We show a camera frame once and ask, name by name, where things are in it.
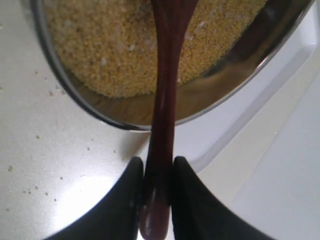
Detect yellow millet grain in bowl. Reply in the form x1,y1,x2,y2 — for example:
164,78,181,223
44,0,266,98

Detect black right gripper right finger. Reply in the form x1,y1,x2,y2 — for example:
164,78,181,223
171,156,271,240

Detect stainless steel bowl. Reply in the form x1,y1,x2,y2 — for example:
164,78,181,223
28,0,313,132

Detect white rectangular plastic tray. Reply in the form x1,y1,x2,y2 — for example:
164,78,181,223
174,1,320,240

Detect dark red wooden spoon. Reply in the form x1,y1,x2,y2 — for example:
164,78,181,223
139,0,198,240

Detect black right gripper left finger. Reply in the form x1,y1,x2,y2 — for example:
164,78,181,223
47,156,144,240

